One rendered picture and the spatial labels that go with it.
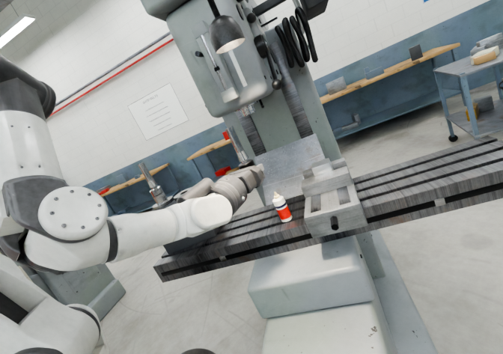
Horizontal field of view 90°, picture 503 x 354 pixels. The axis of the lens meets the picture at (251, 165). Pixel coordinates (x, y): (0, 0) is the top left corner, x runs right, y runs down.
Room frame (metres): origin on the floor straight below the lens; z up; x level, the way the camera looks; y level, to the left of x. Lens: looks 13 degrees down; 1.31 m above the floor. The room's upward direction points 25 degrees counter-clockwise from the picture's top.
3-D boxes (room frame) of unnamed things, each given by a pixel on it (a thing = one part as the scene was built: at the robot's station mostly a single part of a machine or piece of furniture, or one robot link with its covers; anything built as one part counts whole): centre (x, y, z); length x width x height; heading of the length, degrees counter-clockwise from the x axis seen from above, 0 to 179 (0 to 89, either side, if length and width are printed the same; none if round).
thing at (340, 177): (0.74, -0.19, 0.99); 0.15 x 0.06 x 0.04; 69
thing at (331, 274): (0.84, -0.07, 0.76); 0.50 x 0.35 x 0.12; 162
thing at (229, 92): (0.74, -0.03, 1.45); 0.04 x 0.04 x 0.21; 72
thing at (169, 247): (1.00, 0.34, 1.00); 0.22 x 0.12 x 0.20; 82
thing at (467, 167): (0.83, -0.11, 0.86); 1.24 x 0.23 x 0.08; 72
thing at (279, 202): (0.80, -0.03, 0.96); 0.04 x 0.04 x 0.11
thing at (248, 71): (0.85, -0.07, 1.47); 0.21 x 0.19 x 0.32; 72
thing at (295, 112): (1.43, -0.26, 0.78); 0.50 x 0.47 x 1.56; 162
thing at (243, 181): (0.65, 0.06, 1.13); 0.13 x 0.12 x 0.10; 57
